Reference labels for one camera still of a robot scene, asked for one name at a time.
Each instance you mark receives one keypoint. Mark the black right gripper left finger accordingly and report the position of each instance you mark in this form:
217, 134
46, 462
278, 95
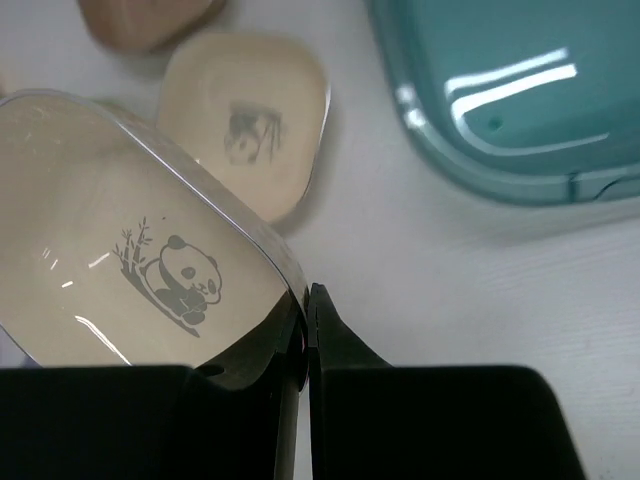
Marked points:
235, 417

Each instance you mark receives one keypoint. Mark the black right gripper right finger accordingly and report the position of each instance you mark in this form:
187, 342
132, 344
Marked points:
372, 420

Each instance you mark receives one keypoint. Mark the cream panda plate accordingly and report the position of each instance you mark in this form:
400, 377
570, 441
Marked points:
117, 248
251, 109

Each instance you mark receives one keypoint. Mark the brown panda plate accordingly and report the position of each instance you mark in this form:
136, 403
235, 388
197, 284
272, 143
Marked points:
140, 26

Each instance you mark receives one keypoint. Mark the teal plastic bin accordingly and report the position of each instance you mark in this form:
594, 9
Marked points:
523, 102

